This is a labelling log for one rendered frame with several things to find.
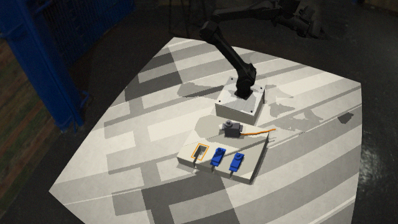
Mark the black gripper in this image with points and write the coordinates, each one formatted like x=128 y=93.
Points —
x=312 y=31

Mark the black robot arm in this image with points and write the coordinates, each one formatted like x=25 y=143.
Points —
x=278 y=11

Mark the white flat rectangular deck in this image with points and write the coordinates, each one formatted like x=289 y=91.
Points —
x=207 y=149

